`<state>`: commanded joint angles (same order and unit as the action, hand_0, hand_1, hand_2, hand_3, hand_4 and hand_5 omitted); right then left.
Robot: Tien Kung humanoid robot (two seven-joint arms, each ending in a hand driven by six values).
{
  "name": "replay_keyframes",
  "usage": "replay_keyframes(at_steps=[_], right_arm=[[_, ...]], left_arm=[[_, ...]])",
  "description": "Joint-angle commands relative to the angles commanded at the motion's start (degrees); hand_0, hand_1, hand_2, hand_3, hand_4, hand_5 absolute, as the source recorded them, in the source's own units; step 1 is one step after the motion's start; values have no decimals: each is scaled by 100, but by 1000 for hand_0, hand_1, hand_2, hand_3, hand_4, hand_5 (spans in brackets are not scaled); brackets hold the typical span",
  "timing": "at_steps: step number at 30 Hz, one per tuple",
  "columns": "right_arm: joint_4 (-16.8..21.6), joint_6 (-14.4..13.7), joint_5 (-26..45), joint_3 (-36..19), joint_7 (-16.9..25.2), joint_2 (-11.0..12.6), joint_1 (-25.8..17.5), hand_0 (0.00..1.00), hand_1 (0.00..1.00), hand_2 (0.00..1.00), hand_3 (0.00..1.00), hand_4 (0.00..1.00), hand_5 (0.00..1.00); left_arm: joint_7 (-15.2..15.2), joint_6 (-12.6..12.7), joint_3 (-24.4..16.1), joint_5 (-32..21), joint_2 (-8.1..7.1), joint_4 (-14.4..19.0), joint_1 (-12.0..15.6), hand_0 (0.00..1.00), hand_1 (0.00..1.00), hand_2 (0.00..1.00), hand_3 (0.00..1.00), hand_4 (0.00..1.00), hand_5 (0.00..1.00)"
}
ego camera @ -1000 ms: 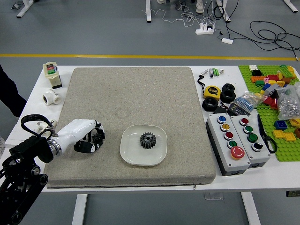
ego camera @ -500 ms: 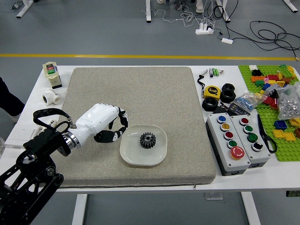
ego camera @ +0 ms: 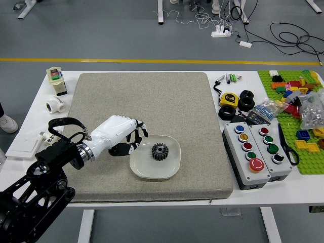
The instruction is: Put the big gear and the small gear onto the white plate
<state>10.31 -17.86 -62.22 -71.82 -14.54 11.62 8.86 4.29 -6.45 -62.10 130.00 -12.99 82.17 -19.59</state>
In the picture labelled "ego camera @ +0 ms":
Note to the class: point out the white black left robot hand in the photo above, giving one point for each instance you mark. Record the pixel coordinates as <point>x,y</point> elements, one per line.
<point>111,131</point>

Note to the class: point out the big black gear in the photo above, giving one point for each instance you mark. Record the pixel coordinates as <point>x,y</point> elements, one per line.
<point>155,156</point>

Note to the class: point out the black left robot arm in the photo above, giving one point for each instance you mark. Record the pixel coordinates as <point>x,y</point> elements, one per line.
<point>55,154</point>

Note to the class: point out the large black nut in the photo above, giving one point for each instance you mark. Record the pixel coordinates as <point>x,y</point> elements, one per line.
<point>222,114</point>
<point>243,94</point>
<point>241,105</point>

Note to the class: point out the grey five-button control box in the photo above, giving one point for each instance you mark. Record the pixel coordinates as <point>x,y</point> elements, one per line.
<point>246,172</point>

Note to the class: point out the grey four-button control box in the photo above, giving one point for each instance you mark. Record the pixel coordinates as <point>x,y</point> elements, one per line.
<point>282,168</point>

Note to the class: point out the grey-brown mat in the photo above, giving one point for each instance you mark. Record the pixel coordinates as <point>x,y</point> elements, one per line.
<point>152,101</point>

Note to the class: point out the white square plate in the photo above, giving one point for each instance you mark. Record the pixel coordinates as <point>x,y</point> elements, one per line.
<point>157,169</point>

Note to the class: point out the white pipe tee fitting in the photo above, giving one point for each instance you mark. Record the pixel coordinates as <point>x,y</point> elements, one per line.
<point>57,105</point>

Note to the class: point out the yellow floor tape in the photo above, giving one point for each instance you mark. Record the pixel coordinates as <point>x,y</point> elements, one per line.
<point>152,61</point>

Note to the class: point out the white table leg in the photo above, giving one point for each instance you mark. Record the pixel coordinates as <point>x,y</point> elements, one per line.
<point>85,225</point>
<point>270,225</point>

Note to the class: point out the person's foot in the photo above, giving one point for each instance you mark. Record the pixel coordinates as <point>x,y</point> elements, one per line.
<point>215,7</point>
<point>7,124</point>

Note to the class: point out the yellow tape measure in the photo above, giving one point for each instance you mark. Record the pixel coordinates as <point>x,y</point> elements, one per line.
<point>228,99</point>

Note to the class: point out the white black battery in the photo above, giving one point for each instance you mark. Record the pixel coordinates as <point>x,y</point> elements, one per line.
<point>228,78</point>

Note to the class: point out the black flat pouch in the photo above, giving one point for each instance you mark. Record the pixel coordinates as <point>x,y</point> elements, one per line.
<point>239,119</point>

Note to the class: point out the white background desk leg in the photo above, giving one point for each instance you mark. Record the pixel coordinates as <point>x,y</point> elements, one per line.
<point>316,5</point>
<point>243,12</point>
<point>25,10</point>
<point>161,12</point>

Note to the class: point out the green battery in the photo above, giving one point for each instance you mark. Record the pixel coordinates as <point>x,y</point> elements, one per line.
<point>231,77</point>
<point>235,77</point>

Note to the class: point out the white power strip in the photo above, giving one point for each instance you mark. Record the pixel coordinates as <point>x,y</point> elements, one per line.
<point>220,33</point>

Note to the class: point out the black display module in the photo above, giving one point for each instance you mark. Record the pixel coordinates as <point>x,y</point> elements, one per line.
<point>258,118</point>

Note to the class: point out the plastic bag of blue parts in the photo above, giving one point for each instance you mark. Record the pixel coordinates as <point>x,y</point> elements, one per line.
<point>265,110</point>

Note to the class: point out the white power adapter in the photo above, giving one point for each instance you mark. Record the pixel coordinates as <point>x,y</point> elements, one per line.
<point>245,44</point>

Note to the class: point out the small white brick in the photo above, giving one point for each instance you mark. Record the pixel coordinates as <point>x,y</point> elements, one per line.
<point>273,73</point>

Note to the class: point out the orange brick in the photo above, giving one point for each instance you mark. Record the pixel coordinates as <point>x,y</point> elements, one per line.
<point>278,85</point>

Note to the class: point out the dark green brick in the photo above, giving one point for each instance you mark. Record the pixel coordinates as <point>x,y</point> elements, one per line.
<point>279,89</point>

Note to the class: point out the black scissors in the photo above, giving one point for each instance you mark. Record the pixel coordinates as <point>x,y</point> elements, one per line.
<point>284,144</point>

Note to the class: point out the black brick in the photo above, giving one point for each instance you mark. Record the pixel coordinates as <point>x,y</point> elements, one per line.
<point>277,79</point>

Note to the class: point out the green brick baseplate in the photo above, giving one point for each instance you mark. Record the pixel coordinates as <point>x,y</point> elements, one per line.
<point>287,126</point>

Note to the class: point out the red brick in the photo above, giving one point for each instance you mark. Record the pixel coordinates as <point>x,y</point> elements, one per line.
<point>292,110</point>
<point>296,83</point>

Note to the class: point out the grey brick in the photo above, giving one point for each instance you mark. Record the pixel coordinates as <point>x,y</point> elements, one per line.
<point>297,96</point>

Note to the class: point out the yellow flat brick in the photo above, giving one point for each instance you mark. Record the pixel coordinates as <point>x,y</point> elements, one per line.
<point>313,147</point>
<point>301,144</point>

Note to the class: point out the blue square brick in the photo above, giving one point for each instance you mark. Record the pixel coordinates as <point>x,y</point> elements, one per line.
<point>303,135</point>

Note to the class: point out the plastic bag of silver screws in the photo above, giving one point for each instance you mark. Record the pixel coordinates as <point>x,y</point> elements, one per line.
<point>312,114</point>

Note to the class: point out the light green long brick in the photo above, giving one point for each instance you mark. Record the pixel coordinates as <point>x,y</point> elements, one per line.
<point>307,76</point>

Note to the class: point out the small white bracket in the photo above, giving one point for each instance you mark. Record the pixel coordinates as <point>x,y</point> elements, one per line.
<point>54,139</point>

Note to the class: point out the beige switch box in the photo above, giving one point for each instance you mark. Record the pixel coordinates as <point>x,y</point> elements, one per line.
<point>57,84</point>

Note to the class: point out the metal under-table bracket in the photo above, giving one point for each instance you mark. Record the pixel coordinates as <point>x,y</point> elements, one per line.
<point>230,212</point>

